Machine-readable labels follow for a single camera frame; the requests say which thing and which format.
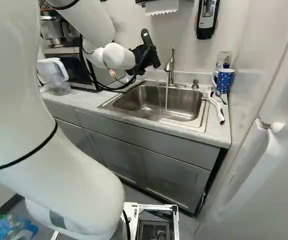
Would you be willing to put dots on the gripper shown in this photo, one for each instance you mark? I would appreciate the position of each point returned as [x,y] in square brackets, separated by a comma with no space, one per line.
[143,56]

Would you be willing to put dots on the clear cup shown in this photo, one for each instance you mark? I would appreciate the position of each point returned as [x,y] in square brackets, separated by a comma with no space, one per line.
[155,75]

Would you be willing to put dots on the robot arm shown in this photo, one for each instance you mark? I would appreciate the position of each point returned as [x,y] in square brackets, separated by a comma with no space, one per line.
[21,105]

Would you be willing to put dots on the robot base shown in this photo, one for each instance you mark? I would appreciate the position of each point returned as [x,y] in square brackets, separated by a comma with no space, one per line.
[156,222]

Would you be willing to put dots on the silver tap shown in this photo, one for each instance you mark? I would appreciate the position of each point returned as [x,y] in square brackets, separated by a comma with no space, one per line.
[172,65]

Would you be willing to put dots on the paper towel dispenser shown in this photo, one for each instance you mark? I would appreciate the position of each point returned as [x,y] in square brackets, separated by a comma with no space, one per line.
[158,6]

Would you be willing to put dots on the stainless steel sink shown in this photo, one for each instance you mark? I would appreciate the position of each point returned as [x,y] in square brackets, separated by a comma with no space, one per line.
[181,100]

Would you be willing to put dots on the silver sink soap pump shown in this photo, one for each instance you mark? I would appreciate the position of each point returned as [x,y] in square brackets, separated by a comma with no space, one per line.
[194,83]

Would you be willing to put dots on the black microwave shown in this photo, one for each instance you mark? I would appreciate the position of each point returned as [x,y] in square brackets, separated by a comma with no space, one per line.
[74,71]

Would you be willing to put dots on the metal fork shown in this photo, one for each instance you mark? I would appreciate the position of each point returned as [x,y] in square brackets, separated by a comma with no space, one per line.
[205,95]

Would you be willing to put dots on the clear bottle with blue cap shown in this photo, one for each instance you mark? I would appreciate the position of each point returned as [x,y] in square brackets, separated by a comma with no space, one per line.
[224,60]

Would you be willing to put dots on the blue patterned mug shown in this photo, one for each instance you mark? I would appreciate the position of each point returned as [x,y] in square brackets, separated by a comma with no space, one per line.
[226,81]

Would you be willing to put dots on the metal spoon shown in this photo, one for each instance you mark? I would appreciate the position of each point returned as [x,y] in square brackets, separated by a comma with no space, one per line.
[221,98]

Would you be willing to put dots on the white dish brush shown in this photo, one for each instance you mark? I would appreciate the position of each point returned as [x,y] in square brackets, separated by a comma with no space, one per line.
[218,107]

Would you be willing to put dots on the white water filter pitcher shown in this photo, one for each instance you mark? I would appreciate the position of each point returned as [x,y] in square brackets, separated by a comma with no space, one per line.
[54,75]

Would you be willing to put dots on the coffee machine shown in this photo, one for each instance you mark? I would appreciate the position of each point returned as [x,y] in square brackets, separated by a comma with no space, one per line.
[56,27]

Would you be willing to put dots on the grey kitchen counter with cabinets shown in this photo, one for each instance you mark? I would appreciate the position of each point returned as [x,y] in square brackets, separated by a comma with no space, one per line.
[158,162]

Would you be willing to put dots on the white fridge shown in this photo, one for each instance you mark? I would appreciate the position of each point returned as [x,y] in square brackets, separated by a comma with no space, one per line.
[271,175]

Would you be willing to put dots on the blue plastic package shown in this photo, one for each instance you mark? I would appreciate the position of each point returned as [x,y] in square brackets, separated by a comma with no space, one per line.
[6,226]

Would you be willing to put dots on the black wall soap dispenser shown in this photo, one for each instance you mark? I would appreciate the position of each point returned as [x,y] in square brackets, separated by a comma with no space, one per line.
[207,20]

